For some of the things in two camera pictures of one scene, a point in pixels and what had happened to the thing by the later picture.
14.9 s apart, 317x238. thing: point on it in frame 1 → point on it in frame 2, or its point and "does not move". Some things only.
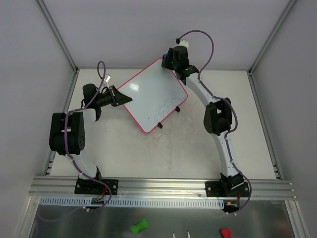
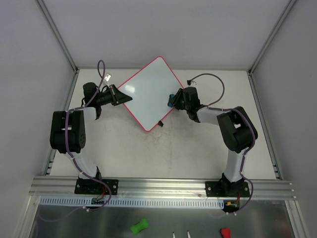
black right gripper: x=168 y=62 → x=178 y=98
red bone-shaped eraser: x=226 y=232 does not move
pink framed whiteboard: x=156 y=93 does not move
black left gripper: x=114 y=96 does not move
